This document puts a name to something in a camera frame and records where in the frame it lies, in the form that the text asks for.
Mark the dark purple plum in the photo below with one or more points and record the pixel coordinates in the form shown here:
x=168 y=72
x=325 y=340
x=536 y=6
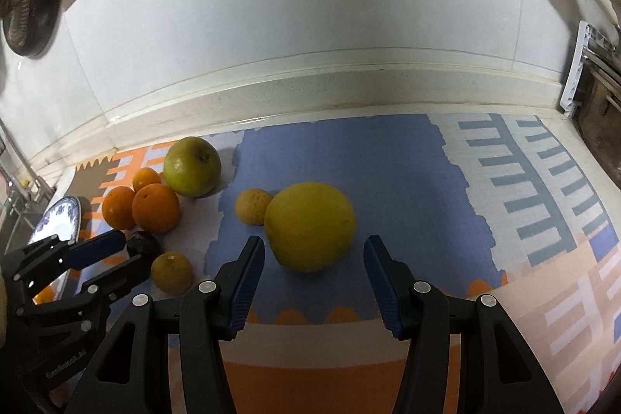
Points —
x=144 y=244

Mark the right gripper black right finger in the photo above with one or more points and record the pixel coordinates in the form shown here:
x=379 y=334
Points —
x=420 y=314

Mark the small orange tangerine back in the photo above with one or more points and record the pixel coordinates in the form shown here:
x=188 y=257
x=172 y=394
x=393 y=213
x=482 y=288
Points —
x=145 y=176

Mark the small yellow-brown fruit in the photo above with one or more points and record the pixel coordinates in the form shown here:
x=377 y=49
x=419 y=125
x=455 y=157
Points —
x=251 y=206

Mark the green apple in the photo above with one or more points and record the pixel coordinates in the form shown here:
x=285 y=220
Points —
x=192 y=167

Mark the stainless steel pot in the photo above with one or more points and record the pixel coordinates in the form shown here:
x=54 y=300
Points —
x=598 y=113

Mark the colourful patterned table mat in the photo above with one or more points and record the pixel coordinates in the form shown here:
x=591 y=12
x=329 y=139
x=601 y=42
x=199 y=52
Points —
x=508 y=204

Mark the large yellow grapefruit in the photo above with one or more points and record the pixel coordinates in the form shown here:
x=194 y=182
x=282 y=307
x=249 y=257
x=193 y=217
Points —
x=310 y=226

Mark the metal dish rack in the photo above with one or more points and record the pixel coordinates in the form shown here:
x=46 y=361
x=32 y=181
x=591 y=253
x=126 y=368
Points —
x=26 y=190

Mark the small yellow-green citrus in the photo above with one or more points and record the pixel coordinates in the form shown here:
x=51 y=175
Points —
x=172 y=273

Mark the orange tangerine front right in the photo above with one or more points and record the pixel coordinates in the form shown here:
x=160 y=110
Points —
x=156 y=209

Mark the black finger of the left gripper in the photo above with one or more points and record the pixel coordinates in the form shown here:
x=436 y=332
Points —
x=48 y=258
x=95 y=295

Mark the blue white porcelain plate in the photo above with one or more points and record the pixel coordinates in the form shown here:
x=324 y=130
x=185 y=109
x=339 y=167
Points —
x=62 y=219

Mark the white metal rack bracket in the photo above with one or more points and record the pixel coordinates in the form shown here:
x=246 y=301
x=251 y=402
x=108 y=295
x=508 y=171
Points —
x=568 y=102

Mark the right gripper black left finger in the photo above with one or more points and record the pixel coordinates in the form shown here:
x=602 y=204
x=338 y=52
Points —
x=213 y=312

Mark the brass wire skimmer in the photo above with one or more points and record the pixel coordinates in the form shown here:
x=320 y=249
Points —
x=15 y=19

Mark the orange tangerine left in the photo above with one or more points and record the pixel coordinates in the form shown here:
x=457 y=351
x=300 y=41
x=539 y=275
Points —
x=117 y=208

